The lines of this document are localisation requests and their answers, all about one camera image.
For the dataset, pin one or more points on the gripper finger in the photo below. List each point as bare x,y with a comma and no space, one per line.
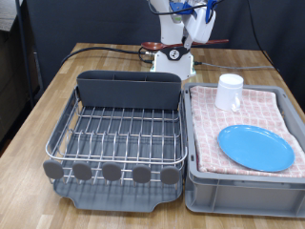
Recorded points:
188,39

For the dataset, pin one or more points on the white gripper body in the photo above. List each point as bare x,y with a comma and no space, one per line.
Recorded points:
200,27

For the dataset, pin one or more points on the brown wooden spoon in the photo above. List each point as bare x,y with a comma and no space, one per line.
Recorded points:
152,45

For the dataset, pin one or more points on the white mug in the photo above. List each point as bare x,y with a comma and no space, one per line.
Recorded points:
225,92

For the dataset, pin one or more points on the blue plate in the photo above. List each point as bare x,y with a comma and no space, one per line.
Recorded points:
257,149

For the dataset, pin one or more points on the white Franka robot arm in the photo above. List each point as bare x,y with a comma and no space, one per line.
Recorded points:
168,31

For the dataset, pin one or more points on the dark grey cutlery holder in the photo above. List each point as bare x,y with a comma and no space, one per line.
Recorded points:
127,92

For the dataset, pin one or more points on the pink checked towel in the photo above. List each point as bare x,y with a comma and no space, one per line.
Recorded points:
206,127

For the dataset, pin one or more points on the dark partition panel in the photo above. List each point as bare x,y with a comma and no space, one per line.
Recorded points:
47,25

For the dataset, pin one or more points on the grey plastic crate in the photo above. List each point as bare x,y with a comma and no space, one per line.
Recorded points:
222,197

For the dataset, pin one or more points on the dark metal pole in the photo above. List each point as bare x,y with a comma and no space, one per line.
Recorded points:
24,47

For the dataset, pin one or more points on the grey plastic drain tray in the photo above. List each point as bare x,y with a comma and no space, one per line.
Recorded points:
105,198

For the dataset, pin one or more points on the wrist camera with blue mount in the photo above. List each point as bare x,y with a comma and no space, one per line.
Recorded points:
179,8

